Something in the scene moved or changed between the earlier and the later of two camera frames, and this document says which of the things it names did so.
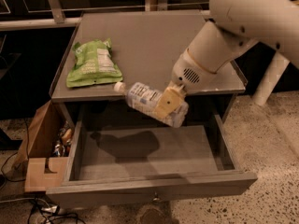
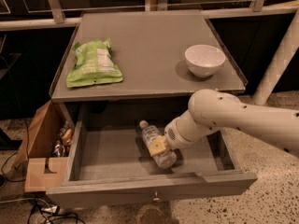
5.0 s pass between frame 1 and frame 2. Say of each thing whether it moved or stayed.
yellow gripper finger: moved
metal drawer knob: stayed
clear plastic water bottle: moved
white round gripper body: moved
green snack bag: stayed
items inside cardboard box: stayed
